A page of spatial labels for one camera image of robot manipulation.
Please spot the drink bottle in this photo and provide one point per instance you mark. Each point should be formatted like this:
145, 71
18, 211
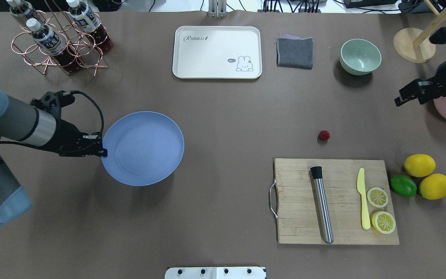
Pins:
22, 10
51, 43
87, 22

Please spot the grey folded cloth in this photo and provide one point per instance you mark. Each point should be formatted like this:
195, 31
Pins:
293, 51

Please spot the drink bottle right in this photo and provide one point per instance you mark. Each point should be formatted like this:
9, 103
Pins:
87, 22

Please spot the white device with knobs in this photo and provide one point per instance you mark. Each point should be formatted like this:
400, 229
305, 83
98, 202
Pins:
244, 272

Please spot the bamboo cutting board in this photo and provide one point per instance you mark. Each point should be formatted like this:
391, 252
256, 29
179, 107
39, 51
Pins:
298, 214

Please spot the steel muddler black tip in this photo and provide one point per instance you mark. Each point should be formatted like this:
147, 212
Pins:
322, 205

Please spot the yellow plastic knife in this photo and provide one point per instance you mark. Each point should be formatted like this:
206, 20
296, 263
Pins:
361, 189

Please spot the metal bracket table edge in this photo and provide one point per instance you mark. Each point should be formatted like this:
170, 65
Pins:
217, 8

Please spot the cream rabbit tray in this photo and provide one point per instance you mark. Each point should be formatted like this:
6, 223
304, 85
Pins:
217, 52

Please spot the lemon half lower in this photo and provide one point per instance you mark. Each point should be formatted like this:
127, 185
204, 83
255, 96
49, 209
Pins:
383, 222

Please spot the red strawberry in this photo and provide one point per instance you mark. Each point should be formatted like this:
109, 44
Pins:
323, 135

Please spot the lemon half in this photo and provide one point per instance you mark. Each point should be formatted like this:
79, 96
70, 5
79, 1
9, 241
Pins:
383, 222
377, 197

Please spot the blue plate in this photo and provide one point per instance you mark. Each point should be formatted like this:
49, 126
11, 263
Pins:
143, 148

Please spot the lemon half upper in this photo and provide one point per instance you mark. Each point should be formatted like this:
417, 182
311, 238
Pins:
377, 197

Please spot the wooden stand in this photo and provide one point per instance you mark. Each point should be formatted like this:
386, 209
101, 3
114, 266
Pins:
413, 44

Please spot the copper wire bottle rack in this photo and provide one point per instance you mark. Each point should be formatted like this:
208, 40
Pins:
71, 38

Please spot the yellow lemon upper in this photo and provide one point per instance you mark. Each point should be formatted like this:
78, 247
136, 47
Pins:
419, 165

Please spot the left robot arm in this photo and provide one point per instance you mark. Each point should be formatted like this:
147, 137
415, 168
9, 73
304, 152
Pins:
38, 125

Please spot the drink bottle front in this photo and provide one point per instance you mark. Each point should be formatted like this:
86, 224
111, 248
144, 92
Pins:
51, 43

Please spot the yellow lemon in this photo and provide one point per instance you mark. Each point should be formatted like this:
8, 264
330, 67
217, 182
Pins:
433, 187
419, 165

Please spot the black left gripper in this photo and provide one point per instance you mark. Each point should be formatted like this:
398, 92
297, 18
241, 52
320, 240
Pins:
67, 136

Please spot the drink bottle left back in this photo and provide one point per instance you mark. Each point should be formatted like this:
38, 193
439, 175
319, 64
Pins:
22, 10

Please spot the yellow lemon lower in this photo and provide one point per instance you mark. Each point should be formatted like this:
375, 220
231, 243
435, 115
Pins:
433, 187

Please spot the green lime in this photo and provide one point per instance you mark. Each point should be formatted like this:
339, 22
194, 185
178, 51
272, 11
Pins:
403, 185

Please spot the green bowl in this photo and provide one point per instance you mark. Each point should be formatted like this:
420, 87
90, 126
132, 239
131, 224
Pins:
359, 57

